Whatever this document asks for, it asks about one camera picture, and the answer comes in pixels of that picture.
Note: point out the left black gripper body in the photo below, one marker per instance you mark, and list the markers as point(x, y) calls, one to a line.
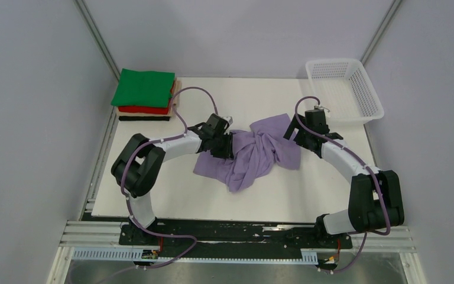
point(214, 148)

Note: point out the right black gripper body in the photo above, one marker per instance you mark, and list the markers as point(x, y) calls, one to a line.
point(301, 138)

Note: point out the lavender t shirt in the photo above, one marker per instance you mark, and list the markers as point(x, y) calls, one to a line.
point(255, 153)

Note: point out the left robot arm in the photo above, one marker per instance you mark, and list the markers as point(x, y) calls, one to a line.
point(137, 167)

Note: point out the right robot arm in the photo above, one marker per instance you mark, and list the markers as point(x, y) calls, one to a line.
point(375, 202)

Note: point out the white plastic basket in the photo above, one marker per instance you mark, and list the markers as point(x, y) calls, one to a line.
point(345, 91)

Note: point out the red folded t shirt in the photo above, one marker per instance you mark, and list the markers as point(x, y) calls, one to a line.
point(144, 109)

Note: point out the green folded t shirt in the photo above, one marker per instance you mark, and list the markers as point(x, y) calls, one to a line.
point(143, 88)

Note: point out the black folded t shirt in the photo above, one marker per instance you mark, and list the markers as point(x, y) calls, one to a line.
point(130, 118)

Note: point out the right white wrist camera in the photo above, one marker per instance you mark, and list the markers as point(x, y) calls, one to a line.
point(322, 109)

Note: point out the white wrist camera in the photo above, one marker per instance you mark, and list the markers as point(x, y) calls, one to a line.
point(228, 119)
point(322, 109)

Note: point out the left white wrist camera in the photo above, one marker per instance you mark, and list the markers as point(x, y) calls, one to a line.
point(228, 119)

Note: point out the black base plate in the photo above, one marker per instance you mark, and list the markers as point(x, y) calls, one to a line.
point(232, 239)

